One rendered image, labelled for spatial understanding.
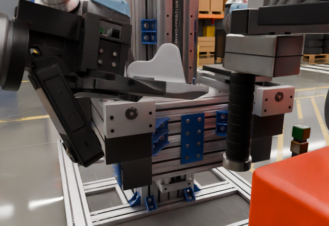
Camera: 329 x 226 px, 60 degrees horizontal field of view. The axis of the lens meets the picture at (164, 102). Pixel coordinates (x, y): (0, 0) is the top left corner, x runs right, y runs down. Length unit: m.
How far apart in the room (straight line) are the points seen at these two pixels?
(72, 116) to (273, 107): 0.78
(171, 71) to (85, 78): 0.09
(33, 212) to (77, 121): 1.51
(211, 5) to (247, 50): 11.03
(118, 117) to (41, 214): 1.11
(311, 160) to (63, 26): 0.25
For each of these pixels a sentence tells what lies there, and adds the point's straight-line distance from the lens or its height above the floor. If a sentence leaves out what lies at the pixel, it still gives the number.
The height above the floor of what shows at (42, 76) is 0.91.
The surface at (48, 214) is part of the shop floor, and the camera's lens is 1.75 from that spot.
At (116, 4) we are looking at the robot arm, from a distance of 0.85.
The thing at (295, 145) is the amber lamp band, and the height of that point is 0.60.
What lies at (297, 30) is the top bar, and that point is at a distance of 0.43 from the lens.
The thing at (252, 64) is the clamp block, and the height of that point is 0.91.
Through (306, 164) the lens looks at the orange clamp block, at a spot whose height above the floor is 0.88.
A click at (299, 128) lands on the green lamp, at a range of 0.98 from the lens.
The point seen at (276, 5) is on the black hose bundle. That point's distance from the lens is 0.33.
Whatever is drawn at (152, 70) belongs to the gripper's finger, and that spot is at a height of 0.91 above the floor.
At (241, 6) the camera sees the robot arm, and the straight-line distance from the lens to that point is 1.07.
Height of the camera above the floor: 0.96
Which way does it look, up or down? 14 degrees down
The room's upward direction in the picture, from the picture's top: straight up
